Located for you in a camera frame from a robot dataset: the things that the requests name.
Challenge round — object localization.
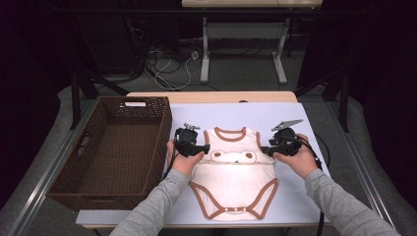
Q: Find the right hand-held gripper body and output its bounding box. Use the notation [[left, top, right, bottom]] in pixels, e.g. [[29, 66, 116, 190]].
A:
[[268, 119, 304, 156]]

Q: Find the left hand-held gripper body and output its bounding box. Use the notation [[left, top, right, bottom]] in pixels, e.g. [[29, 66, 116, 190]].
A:
[[174, 122, 201, 157]]

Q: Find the cream baby bodysuit brown trim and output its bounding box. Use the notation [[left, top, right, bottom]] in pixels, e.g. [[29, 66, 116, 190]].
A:
[[189, 126, 279, 221]]

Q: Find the brown wicker basket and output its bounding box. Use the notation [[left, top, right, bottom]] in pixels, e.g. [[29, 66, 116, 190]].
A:
[[46, 95, 173, 210]]

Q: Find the person's left hand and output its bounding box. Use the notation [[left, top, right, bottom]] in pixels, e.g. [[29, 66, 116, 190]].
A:
[[166, 139, 205, 178]]

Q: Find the person's right hand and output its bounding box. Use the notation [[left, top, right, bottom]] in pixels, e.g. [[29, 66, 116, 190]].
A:
[[273, 133, 319, 180]]

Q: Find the pale lavender table mat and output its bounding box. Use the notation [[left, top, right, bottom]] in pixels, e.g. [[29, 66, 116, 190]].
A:
[[76, 101, 335, 226]]

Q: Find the light wooden table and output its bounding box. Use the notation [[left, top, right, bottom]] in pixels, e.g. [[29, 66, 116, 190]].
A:
[[82, 90, 335, 229]]

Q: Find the white-legged desk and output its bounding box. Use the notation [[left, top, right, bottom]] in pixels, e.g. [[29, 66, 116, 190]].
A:
[[181, 0, 324, 86]]

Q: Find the dark curtain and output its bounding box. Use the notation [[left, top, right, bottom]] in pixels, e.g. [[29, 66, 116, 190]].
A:
[[0, 0, 78, 210], [296, 0, 417, 210]]

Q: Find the black horizontal bar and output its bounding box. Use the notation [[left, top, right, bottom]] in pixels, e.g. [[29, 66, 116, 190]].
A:
[[53, 8, 365, 17]]

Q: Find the right hand-held gripper black cable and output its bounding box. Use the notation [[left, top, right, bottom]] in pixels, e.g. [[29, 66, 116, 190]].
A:
[[294, 136, 326, 236]]

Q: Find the hand-held gripper black cable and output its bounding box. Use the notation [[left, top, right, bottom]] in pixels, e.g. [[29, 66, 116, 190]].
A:
[[294, 136, 326, 236], [162, 151, 180, 181]]

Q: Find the left hand-held gripper black cable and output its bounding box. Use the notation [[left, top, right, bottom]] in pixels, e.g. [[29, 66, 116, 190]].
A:
[[162, 151, 180, 181]]

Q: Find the thin black cable loop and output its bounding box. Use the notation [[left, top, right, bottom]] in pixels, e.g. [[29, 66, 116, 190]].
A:
[[316, 133, 331, 169]]

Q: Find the white floor cable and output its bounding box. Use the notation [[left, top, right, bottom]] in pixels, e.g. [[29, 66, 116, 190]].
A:
[[153, 53, 198, 91]]

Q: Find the black floor cable bundle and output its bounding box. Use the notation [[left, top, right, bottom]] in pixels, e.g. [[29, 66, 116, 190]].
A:
[[124, 18, 185, 85]]

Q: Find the aluminium floor rail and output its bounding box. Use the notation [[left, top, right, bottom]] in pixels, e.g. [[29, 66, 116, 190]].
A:
[[6, 97, 99, 236], [328, 101, 400, 236]]

